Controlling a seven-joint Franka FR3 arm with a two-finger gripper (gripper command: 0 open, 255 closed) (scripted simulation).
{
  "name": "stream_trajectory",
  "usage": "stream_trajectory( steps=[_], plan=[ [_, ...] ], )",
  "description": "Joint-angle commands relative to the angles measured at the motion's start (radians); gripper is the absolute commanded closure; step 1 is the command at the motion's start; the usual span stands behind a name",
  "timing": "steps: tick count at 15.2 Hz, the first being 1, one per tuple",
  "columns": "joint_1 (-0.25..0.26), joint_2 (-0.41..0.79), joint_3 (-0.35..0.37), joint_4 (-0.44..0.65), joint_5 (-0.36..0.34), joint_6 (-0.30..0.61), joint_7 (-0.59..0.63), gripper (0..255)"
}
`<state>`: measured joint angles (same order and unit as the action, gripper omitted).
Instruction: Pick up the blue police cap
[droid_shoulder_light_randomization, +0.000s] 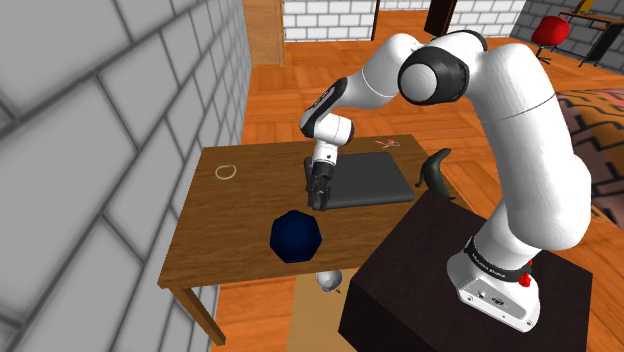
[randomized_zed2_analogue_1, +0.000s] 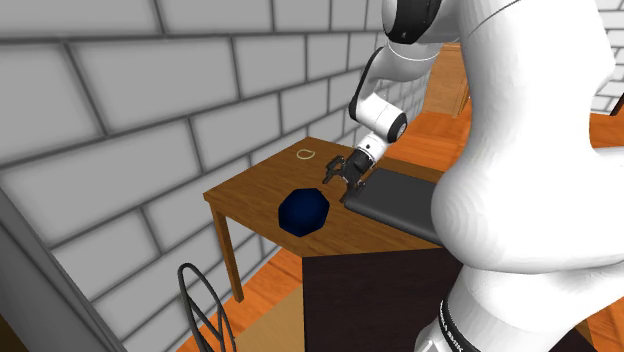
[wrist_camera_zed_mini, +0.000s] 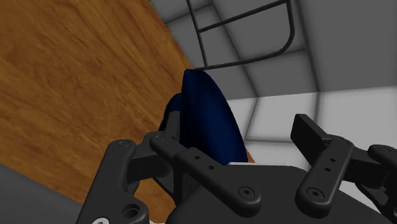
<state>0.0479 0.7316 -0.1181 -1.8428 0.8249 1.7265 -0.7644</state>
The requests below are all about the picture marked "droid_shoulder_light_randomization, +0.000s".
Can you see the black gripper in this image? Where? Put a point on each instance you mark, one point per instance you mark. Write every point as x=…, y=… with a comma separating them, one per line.
x=320, y=185

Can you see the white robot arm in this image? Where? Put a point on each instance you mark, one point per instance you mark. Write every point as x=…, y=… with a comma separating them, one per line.
x=521, y=146

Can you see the dark grey closed laptop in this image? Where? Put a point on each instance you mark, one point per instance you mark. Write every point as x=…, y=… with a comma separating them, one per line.
x=370, y=178

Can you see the dark blue faceted ball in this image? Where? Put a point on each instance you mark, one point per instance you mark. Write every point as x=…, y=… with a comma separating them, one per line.
x=296, y=236

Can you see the brown wooden table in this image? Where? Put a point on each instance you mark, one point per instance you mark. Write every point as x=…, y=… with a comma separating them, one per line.
x=234, y=219

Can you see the grey round object under table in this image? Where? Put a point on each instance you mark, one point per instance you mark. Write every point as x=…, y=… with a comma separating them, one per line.
x=329, y=280

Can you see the dark green curved chair back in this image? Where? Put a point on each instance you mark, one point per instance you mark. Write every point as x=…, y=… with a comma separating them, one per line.
x=433, y=175

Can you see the dark robot stand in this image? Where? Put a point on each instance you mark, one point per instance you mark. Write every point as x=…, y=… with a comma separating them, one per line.
x=419, y=282

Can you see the wooden door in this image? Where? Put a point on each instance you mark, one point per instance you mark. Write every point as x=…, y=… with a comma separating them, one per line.
x=263, y=31

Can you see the dark brown cabinet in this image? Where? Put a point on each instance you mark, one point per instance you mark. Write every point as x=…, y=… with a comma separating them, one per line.
x=440, y=17

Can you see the red office chair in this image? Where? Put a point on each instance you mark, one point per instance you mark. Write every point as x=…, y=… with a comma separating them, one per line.
x=550, y=31

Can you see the patterned brown rug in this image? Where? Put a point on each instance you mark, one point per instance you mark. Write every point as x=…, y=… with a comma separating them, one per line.
x=597, y=146

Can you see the black desk with wooden top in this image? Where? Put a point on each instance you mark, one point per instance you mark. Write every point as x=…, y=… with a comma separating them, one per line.
x=597, y=29

